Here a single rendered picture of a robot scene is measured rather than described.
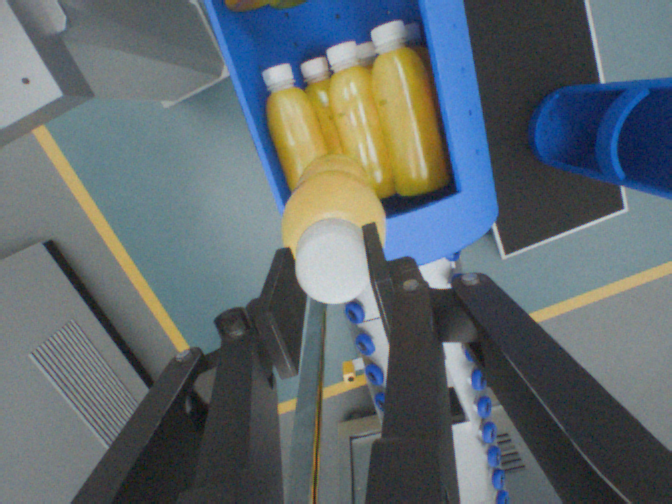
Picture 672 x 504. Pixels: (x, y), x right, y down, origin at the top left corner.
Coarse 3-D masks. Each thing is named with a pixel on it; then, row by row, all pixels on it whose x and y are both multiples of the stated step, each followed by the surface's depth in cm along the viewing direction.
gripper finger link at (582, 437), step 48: (480, 288) 12; (480, 336) 11; (528, 336) 9; (528, 384) 8; (576, 384) 7; (528, 432) 9; (576, 432) 7; (624, 432) 6; (576, 480) 7; (624, 480) 6
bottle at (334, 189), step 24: (312, 168) 31; (336, 168) 28; (360, 168) 33; (312, 192) 23; (336, 192) 23; (360, 192) 23; (288, 216) 23; (312, 216) 22; (336, 216) 22; (360, 216) 22; (384, 216) 25; (288, 240) 23; (384, 240) 24
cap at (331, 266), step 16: (304, 240) 20; (320, 240) 19; (336, 240) 19; (352, 240) 19; (304, 256) 19; (320, 256) 19; (336, 256) 19; (352, 256) 19; (304, 272) 20; (320, 272) 20; (336, 272) 20; (352, 272) 20; (368, 272) 20; (304, 288) 20; (320, 288) 20; (336, 288) 20; (352, 288) 20
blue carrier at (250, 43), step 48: (336, 0) 57; (384, 0) 55; (432, 0) 36; (240, 48) 51; (288, 48) 58; (432, 48) 37; (240, 96) 46; (480, 144) 43; (288, 192) 57; (432, 192) 64; (480, 192) 44; (432, 240) 42
